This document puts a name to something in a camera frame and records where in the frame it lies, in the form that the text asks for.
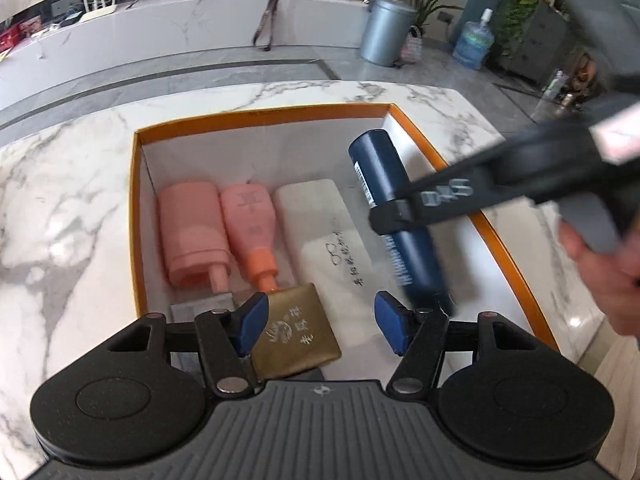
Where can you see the grey trash bin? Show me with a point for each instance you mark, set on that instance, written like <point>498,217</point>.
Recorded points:
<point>387,30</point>

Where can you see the grey cabinet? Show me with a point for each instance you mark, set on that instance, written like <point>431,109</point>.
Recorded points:
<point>542,45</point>

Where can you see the blue water jug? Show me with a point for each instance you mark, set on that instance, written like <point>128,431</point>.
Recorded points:
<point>472,42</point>

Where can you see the white router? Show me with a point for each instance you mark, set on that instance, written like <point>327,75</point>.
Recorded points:
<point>97,7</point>

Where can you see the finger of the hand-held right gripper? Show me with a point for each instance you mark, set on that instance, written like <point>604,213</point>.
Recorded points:
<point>400,215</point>

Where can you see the dark blue cylindrical bottle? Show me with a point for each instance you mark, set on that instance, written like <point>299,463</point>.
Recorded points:
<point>385,175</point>

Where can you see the potted plant in woven basket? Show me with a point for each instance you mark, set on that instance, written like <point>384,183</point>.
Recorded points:
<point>414,42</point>

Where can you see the pink bottle with orange cap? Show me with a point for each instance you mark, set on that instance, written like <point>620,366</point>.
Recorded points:
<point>250,225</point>

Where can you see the wide pink pump bottle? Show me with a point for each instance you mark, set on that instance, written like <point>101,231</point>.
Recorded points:
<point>192,230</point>

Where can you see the white glasses case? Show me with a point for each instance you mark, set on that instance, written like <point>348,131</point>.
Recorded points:
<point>325,240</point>

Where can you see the person's right hand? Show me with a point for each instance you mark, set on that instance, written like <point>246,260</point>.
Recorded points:
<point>600,285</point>

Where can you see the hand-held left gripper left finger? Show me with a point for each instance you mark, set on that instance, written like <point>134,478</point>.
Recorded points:
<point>252,325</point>

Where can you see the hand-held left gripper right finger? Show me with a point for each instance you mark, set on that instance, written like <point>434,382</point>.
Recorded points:
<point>392,322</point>

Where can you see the orange-rimmed white box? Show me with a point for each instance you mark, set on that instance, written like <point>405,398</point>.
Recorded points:
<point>250,115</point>

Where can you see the gold packet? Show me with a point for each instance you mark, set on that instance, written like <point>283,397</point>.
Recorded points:
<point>295,335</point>

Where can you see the white marble counter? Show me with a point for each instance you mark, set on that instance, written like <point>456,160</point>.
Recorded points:
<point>175,25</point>

